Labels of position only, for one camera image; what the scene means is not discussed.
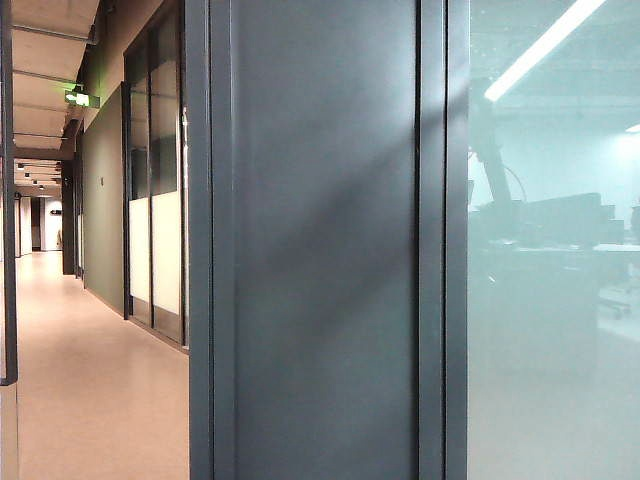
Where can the grey metal pillar panel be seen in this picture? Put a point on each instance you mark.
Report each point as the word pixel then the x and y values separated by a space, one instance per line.
pixel 325 250

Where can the white frosted glass panel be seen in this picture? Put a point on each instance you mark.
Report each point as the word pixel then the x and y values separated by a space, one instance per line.
pixel 167 250
pixel 140 240

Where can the large frosted glass window pane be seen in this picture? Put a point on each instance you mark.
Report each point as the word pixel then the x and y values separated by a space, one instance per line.
pixel 550 350

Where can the green illuminated exit sign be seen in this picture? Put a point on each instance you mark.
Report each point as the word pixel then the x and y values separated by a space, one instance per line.
pixel 81 96

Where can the clear glass door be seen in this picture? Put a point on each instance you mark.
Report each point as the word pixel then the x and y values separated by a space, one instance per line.
pixel 10 430

